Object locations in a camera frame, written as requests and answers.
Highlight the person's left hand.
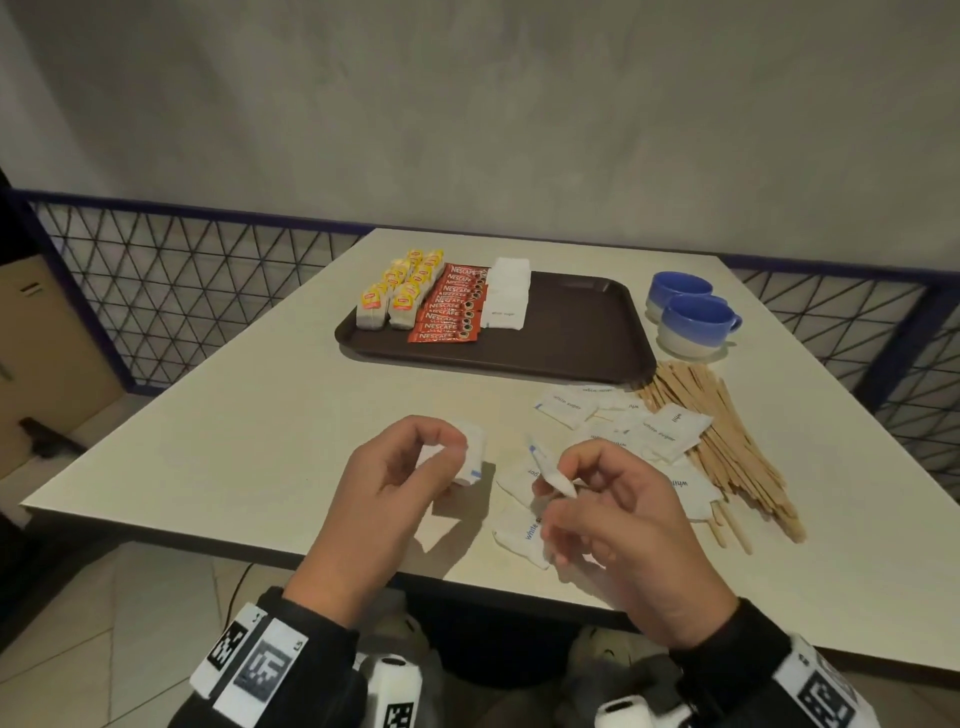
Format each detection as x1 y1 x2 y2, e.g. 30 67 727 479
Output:
283 416 470 630

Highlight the person's right hand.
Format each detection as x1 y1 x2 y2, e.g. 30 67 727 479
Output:
532 438 740 652

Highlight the pile of white sugar packets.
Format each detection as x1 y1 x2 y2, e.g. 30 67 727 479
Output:
491 383 725 571

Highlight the pile of wooden stir sticks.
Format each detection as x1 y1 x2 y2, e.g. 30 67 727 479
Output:
637 359 808 556

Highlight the row of tea bags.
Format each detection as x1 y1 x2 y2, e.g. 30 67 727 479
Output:
387 249 446 331
354 249 425 331

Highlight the row of red coffee sachets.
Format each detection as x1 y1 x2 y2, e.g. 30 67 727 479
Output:
407 262 490 345

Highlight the dark brown tray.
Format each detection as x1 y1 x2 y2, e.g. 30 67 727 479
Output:
334 269 659 386

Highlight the stack of white sugar packets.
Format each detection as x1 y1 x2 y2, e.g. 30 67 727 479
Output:
479 257 532 331

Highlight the person's gray sneaker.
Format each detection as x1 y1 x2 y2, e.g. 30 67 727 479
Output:
367 611 433 661
566 626 650 669

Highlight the black right wrist band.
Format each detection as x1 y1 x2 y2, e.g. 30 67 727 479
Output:
671 597 883 728

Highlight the black wrist band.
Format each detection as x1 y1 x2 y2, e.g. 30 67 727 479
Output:
671 597 883 728
168 587 369 728

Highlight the black left wrist band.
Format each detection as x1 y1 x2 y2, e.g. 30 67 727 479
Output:
168 587 369 728

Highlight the blue and white mug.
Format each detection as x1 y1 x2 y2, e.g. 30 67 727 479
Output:
646 271 714 324
657 293 744 360

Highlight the light wooden cabinet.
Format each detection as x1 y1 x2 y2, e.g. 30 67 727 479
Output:
0 254 125 481

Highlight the black cable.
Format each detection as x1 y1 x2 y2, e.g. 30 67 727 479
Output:
223 560 258 625

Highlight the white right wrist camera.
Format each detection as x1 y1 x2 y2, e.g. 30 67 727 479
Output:
594 695 691 728

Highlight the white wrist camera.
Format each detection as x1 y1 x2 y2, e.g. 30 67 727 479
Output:
359 653 425 728
594 695 691 728

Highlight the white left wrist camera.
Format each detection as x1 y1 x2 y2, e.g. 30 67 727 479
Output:
359 653 425 728

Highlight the black side table frame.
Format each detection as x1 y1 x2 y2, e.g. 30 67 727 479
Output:
18 417 88 459

